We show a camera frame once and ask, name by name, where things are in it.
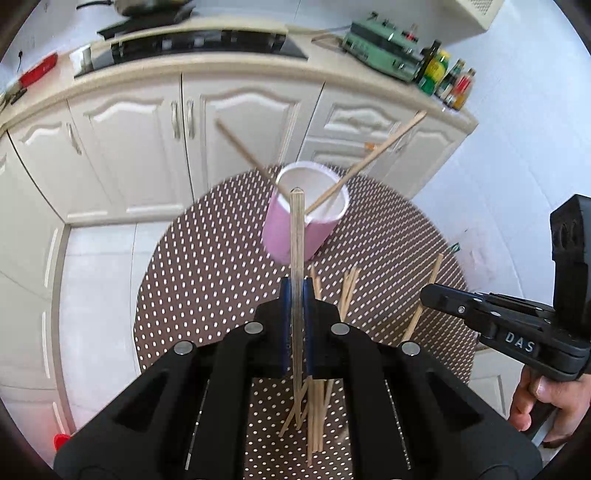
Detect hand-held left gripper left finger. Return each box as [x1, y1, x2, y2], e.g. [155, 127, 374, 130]
[53, 276, 294, 480]

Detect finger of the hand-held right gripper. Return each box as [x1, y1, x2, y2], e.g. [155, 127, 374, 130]
[421, 283, 543, 361]
[482, 294, 555, 329]

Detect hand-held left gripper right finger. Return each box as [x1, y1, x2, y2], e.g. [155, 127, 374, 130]
[302, 277, 544, 480]

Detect bunch of wooden chopsticks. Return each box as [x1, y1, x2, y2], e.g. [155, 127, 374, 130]
[279, 253, 445, 467]

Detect pink cup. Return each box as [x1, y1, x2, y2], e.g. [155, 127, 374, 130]
[261, 161, 351, 265]

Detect wooden chopstick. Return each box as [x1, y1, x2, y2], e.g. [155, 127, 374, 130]
[289, 186, 306, 430]
[305, 111, 428, 214]
[215, 119, 282, 188]

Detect person's right hand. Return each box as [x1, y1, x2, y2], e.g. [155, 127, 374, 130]
[510, 367, 586, 448]

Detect round polka dot table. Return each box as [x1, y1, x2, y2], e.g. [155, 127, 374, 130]
[133, 164, 481, 480]

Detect red sauce bottle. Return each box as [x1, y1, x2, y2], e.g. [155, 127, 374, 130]
[450, 68, 476, 110]

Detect dark sauce bottle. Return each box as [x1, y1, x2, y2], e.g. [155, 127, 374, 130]
[436, 59, 466, 103]

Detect cream base kitchen cabinets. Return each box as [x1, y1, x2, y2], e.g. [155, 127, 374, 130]
[0, 74, 469, 435]

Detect green bottle with yellow cap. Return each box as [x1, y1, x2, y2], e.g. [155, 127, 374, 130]
[425, 51, 451, 96]

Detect dark green oil bottle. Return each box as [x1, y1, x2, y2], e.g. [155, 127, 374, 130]
[418, 41, 442, 90]

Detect beige kitchen countertop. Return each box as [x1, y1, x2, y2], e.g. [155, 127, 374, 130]
[0, 14, 478, 139]

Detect green electric grill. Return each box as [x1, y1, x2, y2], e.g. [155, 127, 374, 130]
[341, 14, 428, 85]

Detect black glass gas hob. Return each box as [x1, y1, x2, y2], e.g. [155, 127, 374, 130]
[71, 25, 309, 78]

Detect black induction cooker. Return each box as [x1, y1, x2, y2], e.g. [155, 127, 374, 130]
[96, 8, 197, 40]

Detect metal wok with lid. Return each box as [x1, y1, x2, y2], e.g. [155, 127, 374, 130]
[76, 0, 197, 17]

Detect red plastic tray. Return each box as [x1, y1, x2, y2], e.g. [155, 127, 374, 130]
[19, 52, 60, 88]

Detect cream lattice door wall cabinet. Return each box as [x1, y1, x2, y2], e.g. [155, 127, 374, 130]
[455, 0, 505, 34]

